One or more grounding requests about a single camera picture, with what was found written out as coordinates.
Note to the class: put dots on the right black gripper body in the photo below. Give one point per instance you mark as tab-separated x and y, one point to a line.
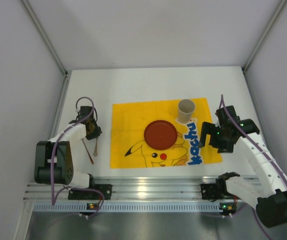
214	135

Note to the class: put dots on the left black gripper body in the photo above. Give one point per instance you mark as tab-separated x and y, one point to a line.
93	131

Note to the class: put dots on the gold spoon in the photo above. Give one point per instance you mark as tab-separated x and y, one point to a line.
95	152

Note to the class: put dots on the beige paper cup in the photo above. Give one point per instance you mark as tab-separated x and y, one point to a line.
186	108

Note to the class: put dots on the yellow pikachu cloth placemat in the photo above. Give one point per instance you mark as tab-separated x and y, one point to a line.
128	148

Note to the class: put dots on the red round plate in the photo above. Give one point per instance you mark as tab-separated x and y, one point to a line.
160	135

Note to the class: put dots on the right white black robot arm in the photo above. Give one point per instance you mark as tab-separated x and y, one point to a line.
269	201

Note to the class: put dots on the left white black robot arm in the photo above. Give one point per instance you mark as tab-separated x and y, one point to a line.
54	160

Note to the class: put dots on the gold fork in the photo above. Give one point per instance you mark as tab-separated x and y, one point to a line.
88	153

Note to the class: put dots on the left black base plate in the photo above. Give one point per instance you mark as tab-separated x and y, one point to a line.
91	193

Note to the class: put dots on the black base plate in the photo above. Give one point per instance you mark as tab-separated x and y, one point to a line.
91	193
213	192

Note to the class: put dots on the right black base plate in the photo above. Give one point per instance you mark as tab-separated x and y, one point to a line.
213	192

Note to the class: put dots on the aluminium mounting rail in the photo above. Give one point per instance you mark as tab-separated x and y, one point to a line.
142	188

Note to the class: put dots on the perforated cable duct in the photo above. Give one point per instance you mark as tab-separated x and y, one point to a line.
134	207

